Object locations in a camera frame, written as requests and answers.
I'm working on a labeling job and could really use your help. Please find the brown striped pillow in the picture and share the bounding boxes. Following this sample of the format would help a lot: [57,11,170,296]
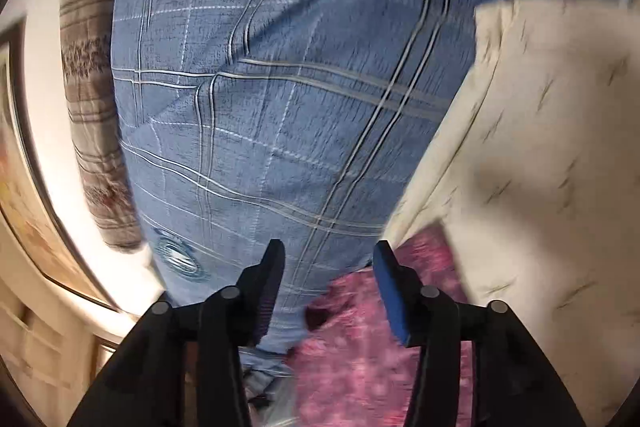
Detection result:
[59,0,147,252]

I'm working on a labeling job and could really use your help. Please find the white sprig-print bed sheet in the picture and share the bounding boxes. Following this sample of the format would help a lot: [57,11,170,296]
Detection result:
[384,0,640,427]

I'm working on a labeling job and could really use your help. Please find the blue plaid quilt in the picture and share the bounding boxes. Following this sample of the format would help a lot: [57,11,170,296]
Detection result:
[112,0,542,360]

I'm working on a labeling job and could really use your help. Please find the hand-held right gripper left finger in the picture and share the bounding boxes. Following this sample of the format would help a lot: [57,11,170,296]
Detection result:
[67,238,287,427]

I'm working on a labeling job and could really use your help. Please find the purple floral shirt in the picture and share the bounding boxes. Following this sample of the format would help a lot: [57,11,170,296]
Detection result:
[286,227,477,427]

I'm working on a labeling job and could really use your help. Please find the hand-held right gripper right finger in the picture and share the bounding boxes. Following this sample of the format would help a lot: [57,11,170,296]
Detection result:
[374,240,588,427]

